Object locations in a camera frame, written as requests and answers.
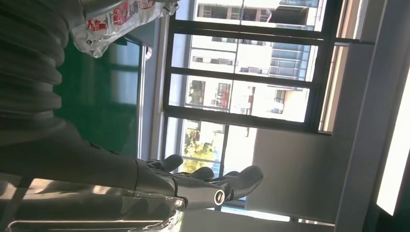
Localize white ceiling light panel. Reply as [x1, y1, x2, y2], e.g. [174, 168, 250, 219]
[376, 67, 410, 217]

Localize electronic weighing scale steel tray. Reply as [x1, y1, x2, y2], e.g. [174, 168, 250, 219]
[0, 177, 186, 232]

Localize black window frame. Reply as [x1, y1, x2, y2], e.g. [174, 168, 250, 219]
[160, 0, 375, 209]

